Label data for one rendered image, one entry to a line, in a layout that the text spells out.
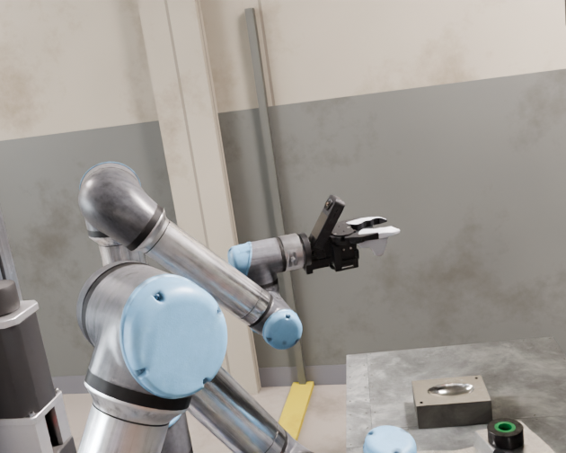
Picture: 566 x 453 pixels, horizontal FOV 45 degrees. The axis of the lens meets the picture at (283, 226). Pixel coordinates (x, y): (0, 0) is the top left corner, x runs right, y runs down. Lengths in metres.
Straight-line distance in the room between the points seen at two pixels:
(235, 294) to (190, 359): 0.56
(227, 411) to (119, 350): 0.29
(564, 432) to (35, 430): 1.35
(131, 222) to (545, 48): 2.70
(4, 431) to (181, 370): 0.47
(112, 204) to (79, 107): 2.80
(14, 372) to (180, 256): 0.35
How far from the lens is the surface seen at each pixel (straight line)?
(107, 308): 0.75
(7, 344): 1.06
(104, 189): 1.23
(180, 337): 0.71
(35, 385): 1.10
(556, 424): 2.02
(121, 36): 3.86
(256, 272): 1.40
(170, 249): 1.23
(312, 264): 1.45
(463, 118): 3.55
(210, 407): 0.95
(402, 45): 3.53
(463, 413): 1.98
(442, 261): 3.70
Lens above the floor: 1.83
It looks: 14 degrees down
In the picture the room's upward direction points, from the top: 8 degrees counter-clockwise
